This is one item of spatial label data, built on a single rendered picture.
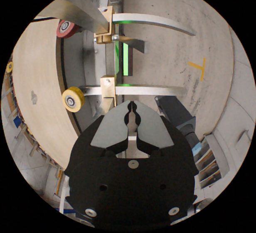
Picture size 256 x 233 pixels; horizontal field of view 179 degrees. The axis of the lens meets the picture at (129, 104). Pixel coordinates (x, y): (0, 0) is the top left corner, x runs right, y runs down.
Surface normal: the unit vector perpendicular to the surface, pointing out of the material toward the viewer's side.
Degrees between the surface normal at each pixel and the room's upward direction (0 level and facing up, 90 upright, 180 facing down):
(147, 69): 0
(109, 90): 0
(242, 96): 90
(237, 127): 90
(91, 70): 0
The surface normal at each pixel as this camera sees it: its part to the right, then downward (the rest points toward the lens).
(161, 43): -0.02, 0.49
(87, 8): 1.00, 0.01
